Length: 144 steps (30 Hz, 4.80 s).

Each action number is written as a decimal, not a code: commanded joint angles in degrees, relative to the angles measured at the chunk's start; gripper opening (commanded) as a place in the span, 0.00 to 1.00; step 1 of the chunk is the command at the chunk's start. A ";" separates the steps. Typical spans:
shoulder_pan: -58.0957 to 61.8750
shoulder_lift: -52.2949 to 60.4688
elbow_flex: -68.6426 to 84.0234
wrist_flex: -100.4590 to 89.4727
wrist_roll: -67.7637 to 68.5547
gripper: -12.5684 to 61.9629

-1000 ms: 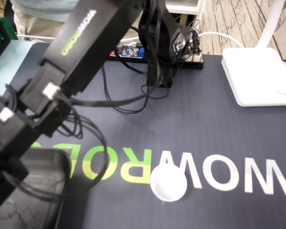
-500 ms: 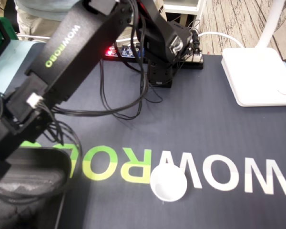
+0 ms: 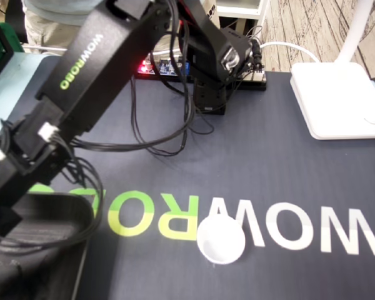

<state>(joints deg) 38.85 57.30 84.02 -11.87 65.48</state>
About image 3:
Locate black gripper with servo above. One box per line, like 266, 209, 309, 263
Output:
0, 189, 23, 251

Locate black plastic tray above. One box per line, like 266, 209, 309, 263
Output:
0, 192, 95, 300

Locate person in beige trousers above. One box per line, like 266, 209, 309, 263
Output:
21, 0, 98, 46

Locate white wide plastic cup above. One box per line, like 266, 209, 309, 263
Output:
196, 215, 247, 266

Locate dark grey WOWROBO printed mat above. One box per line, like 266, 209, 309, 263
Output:
0, 55, 375, 300

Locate electronics control board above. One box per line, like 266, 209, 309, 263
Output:
133, 52, 269, 93

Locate white shelf unit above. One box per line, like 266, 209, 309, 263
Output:
215, 0, 269, 32

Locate white flat object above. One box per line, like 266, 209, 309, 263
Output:
289, 0, 375, 141

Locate thin black gripper servo cable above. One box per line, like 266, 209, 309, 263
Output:
0, 152, 104, 251

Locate thin black arm servo cables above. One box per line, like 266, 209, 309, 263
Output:
67, 0, 196, 151

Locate thin black board power cable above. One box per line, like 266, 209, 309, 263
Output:
129, 74, 190, 157

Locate black printed frame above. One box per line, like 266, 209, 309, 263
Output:
0, 15, 14, 90

